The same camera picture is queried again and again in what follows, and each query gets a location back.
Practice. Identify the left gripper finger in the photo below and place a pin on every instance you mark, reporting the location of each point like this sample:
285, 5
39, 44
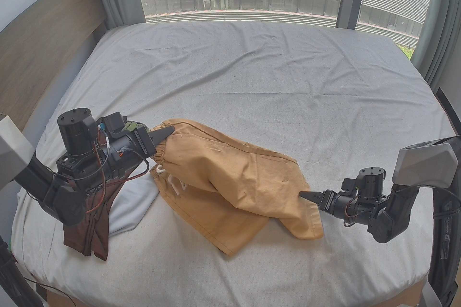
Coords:
160, 134

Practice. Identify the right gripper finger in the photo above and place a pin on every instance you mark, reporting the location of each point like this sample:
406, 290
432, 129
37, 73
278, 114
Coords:
315, 194
317, 201

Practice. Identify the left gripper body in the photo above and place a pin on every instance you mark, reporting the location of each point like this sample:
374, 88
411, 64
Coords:
124, 154

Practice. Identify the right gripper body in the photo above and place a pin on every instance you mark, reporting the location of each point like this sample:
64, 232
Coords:
340, 206

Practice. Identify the tan shorts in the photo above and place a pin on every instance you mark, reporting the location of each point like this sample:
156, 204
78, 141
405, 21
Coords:
234, 183

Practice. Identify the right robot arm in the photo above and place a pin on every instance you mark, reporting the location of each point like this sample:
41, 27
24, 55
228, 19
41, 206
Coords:
421, 161

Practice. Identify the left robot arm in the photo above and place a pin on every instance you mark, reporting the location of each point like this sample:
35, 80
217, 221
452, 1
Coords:
77, 133

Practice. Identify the bed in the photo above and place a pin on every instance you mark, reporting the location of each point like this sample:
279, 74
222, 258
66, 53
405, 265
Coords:
252, 82

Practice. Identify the green garment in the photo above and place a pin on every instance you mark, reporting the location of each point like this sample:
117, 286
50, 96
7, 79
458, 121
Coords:
134, 125

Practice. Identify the pale grey garment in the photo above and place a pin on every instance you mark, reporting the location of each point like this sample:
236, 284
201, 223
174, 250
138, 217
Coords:
133, 204

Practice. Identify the brown garment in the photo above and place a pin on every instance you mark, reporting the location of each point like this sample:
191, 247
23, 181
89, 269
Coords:
90, 226

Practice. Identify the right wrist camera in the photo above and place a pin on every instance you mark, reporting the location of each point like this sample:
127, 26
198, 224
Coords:
349, 187

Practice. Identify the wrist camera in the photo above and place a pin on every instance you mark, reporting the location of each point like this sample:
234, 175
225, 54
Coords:
349, 187
113, 122

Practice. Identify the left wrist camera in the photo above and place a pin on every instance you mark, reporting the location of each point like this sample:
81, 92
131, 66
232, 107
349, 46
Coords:
113, 122

